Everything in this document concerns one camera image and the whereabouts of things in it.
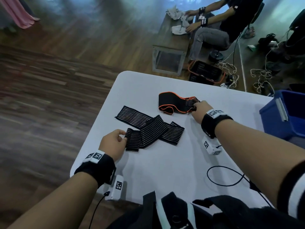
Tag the person's right hand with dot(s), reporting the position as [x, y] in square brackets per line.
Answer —
[201, 110]

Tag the person's left hand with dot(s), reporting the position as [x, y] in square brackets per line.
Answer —
[112, 145]

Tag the blue plastic bin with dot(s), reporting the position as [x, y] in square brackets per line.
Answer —
[274, 121]

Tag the person's right forearm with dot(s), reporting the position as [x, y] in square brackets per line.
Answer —
[257, 155]

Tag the person's left forearm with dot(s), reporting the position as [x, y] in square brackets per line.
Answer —
[57, 205]

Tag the person's black chest harness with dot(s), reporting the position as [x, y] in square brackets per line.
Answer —
[214, 212]

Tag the person's black white sleeve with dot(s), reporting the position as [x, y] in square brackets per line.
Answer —
[293, 188]

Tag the black wristband with white markers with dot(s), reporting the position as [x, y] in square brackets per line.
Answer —
[97, 169]
[212, 124]

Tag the white extension socket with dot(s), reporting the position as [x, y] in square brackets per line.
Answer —
[225, 86]

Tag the black basket orange rim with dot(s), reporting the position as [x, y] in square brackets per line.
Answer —
[206, 71]

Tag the red-seat stool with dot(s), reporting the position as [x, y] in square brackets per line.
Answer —
[215, 56]

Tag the low wooden table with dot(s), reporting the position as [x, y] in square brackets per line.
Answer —
[171, 40]

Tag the white towel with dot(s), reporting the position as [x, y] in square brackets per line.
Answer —
[175, 13]
[178, 30]
[185, 21]

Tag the brown sandal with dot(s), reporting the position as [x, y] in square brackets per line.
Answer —
[249, 32]

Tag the pink cloth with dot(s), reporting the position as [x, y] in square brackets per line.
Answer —
[19, 14]

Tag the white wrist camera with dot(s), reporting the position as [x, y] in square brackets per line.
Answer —
[116, 188]
[210, 146]

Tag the large wall mirror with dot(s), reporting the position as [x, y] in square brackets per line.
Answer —
[274, 21]

